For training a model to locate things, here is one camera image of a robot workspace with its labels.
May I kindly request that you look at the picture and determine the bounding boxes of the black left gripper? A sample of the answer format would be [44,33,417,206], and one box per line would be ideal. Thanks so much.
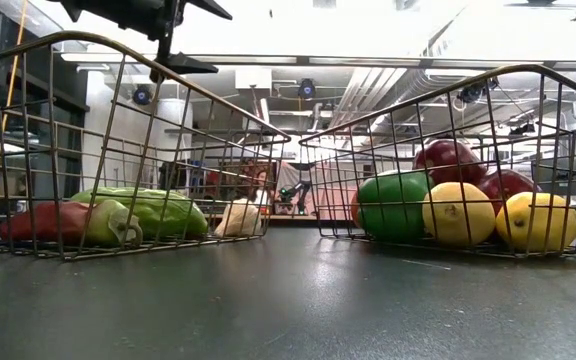
[47,0,234,82]

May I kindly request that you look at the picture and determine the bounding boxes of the white garlic bulb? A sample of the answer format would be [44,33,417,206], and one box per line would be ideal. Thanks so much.
[213,197,264,239]

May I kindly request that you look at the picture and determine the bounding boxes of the red pepper with green end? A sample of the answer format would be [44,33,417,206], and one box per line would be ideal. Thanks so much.
[0,198,145,249]

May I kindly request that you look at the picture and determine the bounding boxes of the green bell pepper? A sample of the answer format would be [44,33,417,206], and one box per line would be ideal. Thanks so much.
[356,169,435,242]

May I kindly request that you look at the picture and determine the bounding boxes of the dark red apple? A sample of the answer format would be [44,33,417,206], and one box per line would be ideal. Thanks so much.
[411,138,489,187]

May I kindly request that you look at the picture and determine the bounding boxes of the small yellow lemon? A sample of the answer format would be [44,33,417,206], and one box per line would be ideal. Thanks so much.
[421,181,497,247]

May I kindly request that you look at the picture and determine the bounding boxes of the bright red apple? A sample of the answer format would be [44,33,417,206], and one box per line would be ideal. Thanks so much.
[475,168,542,216]

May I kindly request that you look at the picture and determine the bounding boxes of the large yellow lemon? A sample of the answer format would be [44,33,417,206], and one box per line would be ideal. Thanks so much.
[495,191,576,253]

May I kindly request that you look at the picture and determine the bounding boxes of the white ceiling box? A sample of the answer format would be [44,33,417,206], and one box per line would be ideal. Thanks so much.
[234,68,273,91]

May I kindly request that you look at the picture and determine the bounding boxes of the person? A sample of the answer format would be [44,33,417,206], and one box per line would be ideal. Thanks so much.
[240,162,275,206]

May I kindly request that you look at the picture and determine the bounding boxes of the silver ceiling ducts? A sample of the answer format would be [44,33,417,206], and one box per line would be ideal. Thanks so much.
[327,67,422,134]

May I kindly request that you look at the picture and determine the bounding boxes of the black ceiling device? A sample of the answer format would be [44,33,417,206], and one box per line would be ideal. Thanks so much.
[456,77,500,105]

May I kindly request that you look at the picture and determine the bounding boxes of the dark background monitor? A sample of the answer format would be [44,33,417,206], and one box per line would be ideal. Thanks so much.
[531,158,576,197]

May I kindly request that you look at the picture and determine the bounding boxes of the black round ceiling camera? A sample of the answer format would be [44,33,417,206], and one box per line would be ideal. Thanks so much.
[297,78,318,100]
[131,84,153,106]

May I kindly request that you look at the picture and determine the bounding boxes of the metal wire basket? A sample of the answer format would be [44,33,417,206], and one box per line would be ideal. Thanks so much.
[0,28,293,263]
[298,63,576,260]

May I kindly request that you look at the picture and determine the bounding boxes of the yellow cable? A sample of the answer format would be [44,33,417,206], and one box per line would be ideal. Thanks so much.
[0,0,30,166]

